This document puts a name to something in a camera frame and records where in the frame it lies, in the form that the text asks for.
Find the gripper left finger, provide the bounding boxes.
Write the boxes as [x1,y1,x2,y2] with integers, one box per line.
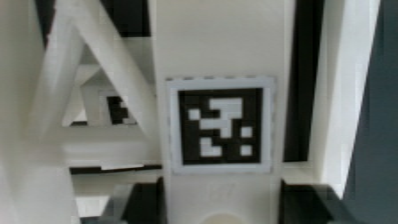
[79,178,166,224]

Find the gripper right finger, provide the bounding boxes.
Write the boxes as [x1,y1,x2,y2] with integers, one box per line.
[278,182,349,224]

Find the white chair back part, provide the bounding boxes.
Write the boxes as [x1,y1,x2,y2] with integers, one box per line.
[0,0,383,224]

